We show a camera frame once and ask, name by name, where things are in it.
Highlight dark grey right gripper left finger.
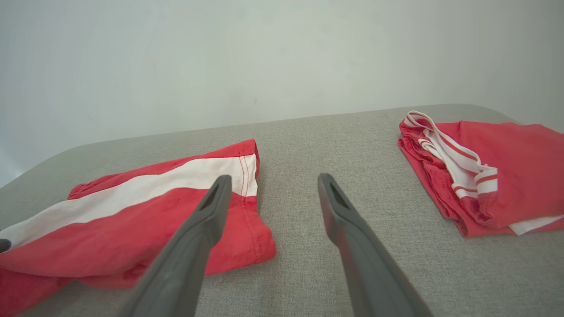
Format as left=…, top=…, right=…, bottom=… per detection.
left=116, top=174, right=233, bottom=317

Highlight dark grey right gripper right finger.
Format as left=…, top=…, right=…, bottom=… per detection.
left=317, top=173, right=435, bottom=317

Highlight red shorts with white stripe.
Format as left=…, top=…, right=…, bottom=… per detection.
left=0, top=139, right=277, bottom=317

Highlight red basketball jersey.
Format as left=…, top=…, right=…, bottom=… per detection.
left=397, top=110, right=564, bottom=239

